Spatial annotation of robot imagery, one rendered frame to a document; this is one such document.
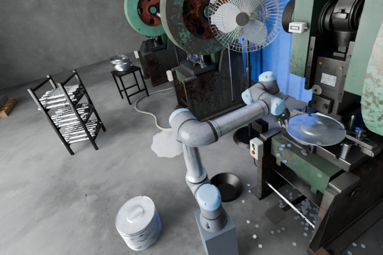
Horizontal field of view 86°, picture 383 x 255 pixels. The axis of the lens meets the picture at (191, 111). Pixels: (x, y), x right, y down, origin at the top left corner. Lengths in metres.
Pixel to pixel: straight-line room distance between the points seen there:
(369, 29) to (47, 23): 6.99
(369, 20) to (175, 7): 1.46
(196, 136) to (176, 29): 1.40
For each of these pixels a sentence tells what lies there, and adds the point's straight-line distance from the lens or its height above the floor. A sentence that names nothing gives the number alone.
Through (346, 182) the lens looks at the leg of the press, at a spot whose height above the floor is 0.64.
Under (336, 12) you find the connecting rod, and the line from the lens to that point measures 1.12.
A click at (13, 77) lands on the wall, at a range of 7.68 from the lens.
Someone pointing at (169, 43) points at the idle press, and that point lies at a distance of 4.13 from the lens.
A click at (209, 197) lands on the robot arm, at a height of 0.67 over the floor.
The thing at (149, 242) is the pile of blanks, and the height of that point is 0.06.
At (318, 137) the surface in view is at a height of 0.78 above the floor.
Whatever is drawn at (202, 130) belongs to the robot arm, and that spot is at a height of 1.08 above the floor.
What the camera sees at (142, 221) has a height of 0.23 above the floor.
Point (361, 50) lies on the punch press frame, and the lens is 1.06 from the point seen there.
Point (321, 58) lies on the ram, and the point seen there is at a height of 1.16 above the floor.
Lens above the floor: 1.57
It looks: 32 degrees down
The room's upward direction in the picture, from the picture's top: 12 degrees counter-clockwise
